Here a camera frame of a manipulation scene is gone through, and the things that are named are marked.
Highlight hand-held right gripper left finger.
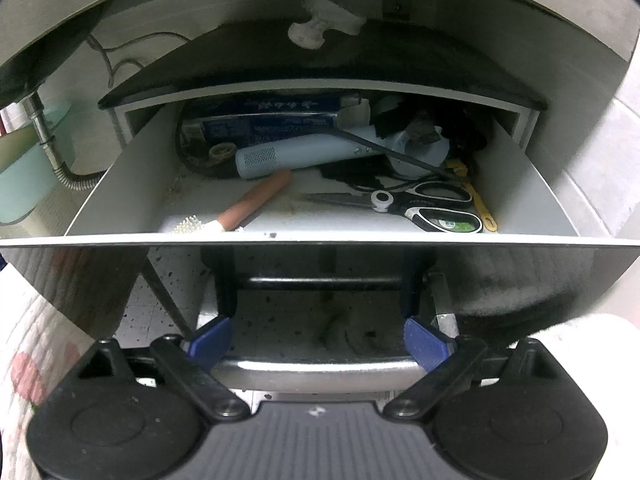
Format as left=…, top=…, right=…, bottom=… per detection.
left=65, top=315, right=251, bottom=422

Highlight thin black rod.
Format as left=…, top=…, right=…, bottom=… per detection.
left=340, top=127, right=453, bottom=181

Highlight yellow hand tool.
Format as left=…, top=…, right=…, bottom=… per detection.
left=445, top=159, right=499, bottom=232

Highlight white fleece cloth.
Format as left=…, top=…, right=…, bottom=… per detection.
left=530, top=312, right=640, bottom=480

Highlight pink handled scrub brush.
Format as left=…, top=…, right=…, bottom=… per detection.
left=159, top=169, right=293, bottom=235

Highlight flexible metal hose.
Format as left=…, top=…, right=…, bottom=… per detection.
left=20, top=92, right=108, bottom=192

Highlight light blue hair dryer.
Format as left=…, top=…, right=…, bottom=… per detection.
left=235, top=127, right=451, bottom=181

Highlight white plastic drain fitting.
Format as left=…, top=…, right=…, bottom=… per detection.
left=287, top=0, right=368, bottom=51

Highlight blue cardboard box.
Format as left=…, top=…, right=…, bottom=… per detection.
left=181, top=96, right=371, bottom=148

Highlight green plastic basin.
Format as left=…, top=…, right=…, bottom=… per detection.
left=0, top=100, right=73, bottom=226

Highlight thin grey cable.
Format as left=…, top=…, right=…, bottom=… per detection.
left=87, top=32, right=193, bottom=91

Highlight white drawer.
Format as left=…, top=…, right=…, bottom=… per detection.
left=0, top=77, right=640, bottom=395

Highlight black handled scissors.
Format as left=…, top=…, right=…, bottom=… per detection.
left=305, top=180, right=485, bottom=234

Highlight black drawer cabinet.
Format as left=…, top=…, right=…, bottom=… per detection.
left=97, top=22, right=551, bottom=151

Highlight floral quilted cloth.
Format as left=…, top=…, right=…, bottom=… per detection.
left=0, top=265, right=101, bottom=480

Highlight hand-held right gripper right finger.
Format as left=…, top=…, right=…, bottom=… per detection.
left=384, top=316, right=565, bottom=420

